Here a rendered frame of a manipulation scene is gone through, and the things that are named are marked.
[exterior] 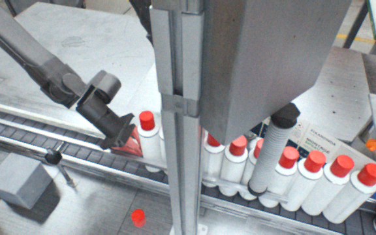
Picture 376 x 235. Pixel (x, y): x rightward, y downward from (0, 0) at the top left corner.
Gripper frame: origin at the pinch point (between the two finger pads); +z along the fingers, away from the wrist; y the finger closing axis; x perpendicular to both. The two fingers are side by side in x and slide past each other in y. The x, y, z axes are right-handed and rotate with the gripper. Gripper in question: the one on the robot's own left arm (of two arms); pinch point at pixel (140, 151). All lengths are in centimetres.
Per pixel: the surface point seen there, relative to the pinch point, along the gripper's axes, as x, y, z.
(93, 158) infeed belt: 14.3, -3.0, -4.2
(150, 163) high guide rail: -5.6, -4.4, 0.8
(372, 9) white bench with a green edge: -58, 137, 63
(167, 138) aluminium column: -32.1, -16.8, -16.5
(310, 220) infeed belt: -32.7, -4.2, 31.7
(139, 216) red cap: 0.6, -14.1, 8.4
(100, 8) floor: 191, 238, -25
